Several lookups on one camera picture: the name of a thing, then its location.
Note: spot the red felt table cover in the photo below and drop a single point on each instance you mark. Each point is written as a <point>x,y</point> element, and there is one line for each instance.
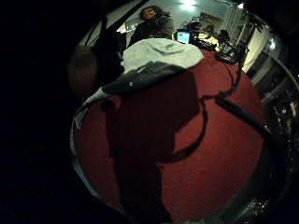
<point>218,161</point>

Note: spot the black tablet device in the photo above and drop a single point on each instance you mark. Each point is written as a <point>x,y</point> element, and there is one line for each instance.
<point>226,49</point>

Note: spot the yellow object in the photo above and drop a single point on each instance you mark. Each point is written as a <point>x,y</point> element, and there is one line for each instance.
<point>209,39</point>

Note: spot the lit laptop screen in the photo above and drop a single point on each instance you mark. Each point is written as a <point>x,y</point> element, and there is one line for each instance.
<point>183,36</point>

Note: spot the white cloth garment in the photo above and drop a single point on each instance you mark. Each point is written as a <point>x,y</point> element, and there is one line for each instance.
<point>162,53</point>

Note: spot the ceiling lamp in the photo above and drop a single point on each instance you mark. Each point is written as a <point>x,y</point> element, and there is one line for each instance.
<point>187,3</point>

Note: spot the the person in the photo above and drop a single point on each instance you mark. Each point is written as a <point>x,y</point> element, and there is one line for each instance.
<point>146,28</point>

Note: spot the brown round bag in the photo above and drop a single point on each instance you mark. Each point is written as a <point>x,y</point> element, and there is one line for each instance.
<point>81,71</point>

